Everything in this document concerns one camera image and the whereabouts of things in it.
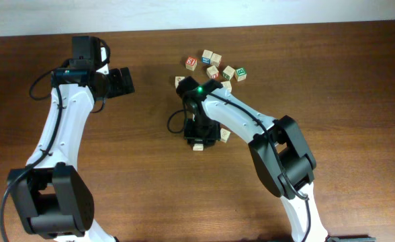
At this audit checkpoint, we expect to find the blue edged wooden block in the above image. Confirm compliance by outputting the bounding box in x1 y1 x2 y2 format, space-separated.
220 128 231 143

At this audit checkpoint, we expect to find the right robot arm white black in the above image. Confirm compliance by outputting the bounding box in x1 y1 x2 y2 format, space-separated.
176 77 328 241

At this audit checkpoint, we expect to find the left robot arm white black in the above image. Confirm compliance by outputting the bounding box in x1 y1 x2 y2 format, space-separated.
0 36 134 241

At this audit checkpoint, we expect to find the carrot picture wooden block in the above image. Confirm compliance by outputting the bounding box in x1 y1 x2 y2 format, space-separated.
175 76 185 88

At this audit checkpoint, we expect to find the red sided wooden block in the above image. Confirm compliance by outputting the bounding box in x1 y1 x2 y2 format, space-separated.
206 65 219 79

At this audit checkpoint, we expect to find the green sided wooden block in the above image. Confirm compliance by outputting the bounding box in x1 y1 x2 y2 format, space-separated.
222 66 235 81

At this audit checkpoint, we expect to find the red number wooden block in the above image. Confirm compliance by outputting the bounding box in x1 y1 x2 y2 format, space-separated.
185 56 198 71

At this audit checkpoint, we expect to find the green letter B block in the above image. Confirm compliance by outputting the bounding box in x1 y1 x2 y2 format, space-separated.
234 67 247 81

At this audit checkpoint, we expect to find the plain picture wooden block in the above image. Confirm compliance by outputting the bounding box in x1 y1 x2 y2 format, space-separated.
210 53 222 68

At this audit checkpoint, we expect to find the blue sided wooden block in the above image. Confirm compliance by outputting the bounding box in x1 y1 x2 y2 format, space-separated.
202 50 213 65

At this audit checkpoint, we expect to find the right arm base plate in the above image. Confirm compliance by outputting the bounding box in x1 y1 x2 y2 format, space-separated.
326 236 377 242

